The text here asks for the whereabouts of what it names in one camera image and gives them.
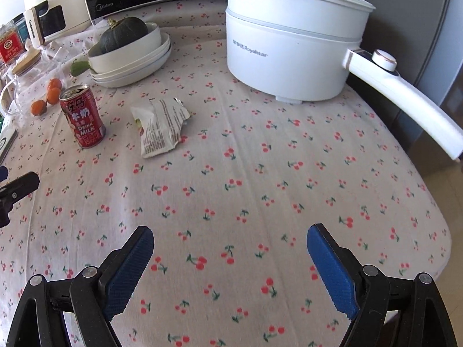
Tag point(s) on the red milk can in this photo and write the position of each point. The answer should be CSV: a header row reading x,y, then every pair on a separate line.
x,y
83,123

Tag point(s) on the small orange kumquat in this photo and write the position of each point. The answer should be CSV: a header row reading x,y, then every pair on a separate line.
x,y
54,84
53,95
38,107

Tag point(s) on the teal label jar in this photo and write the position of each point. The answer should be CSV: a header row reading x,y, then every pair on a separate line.
x,y
21,29

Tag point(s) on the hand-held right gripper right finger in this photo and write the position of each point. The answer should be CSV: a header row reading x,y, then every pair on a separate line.
x,y
332,271

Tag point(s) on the flat white device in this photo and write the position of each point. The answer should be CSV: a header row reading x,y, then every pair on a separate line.
x,y
7,144

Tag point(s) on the dark green pumpkin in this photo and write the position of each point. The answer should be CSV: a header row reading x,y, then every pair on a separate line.
x,y
123,38

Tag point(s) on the white electric pot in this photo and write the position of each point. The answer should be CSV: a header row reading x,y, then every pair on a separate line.
x,y
289,54

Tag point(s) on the cherry print tablecloth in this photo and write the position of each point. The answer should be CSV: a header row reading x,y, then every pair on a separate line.
x,y
235,195

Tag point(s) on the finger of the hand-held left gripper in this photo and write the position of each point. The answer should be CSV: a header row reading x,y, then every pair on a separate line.
x,y
21,184

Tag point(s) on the white printed snack wrapper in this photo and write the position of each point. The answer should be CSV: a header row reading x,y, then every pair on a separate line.
x,y
159,130

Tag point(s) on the glass pitcher with wooden lid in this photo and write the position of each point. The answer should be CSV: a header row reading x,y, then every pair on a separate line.
x,y
32,86

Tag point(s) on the white kitchen appliance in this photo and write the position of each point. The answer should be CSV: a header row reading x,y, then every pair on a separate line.
x,y
58,0

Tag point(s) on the green vegetable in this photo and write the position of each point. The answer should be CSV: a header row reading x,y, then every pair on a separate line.
x,y
79,68

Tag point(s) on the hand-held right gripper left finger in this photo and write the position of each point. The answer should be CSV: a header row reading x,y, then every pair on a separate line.
x,y
126,274

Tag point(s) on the white bowl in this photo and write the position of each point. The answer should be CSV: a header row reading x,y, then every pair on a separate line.
x,y
137,56

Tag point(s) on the white plate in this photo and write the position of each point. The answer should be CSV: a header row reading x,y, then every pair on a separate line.
x,y
165,41
123,84
168,51

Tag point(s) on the red label jar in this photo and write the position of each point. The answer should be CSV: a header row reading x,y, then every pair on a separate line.
x,y
11,48

